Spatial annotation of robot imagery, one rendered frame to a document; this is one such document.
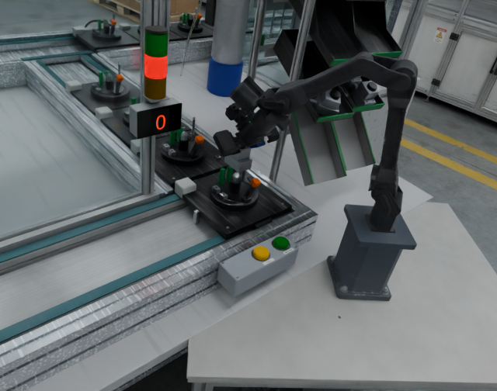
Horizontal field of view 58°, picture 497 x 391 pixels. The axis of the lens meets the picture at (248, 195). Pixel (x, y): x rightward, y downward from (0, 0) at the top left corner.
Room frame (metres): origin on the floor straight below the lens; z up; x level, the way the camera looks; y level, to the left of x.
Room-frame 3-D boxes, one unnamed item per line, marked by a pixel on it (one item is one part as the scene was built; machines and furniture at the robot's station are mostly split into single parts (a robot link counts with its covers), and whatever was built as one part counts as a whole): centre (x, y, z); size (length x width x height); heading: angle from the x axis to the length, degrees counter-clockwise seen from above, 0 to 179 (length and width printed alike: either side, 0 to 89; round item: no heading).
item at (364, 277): (0.90, -0.33, 0.96); 0.15 x 0.15 x 0.20; 10
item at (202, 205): (1.03, 0.04, 0.96); 0.24 x 0.24 x 0.02; 46
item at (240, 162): (1.04, 0.05, 1.11); 0.08 x 0.04 x 0.07; 47
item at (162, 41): (0.98, 0.26, 1.38); 0.05 x 0.05 x 0.05
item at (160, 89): (0.98, 0.26, 1.28); 0.05 x 0.05 x 0.05
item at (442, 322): (0.95, -0.32, 0.84); 0.90 x 0.70 x 0.03; 100
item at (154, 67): (0.98, 0.26, 1.33); 0.05 x 0.05 x 0.05
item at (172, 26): (2.52, 0.48, 1.01); 0.24 x 0.24 x 0.13; 46
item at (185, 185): (1.03, 0.18, 0.97); 0.05 x 0.05 x 0.04; 46
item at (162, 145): (1.21, 0.23, 1.01); 0.24 x 0.24 x 0.13; 46
